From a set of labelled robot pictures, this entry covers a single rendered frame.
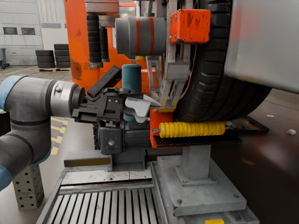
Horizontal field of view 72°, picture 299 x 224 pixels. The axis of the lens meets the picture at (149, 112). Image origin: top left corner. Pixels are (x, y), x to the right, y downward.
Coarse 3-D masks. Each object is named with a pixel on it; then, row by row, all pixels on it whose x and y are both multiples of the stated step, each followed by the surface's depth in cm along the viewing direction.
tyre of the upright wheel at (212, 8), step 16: (208, 0) 49; (224, 0) 48; (224, 16) 48; (224, 32) 49; (208, 48) 51; (224, 48) 51; (208, 64) 52; (192, 80) 62; (208, 80) 55; (224, 80) 55; (240, 80) 56; (192, 96) 62; (208, 96) 59; (224, 96) 60; (240, 96) 62; (256, 96) 61; (176, 112) 82; (192, 112) 66; (208, 112) 66; (224, 112) 68; (240, 112) 70
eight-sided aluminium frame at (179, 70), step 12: (168, 0) 53; (180, 0) 53; (192, 0) 52; (168, 12) 54; (168, 24) 54; (168, 36) 55; (168, 48) 55; (180, 48) 59; (156, 60) 104; (168, 60) 56; (180, 60) 57; (156, 72) 103; (168, 72) 56; (180, 72) 57; (168, 84) 61; (180, 84) 62; (156, 96) 83; (168, 96) 83; (156, 108) 78; (168, 108) 74
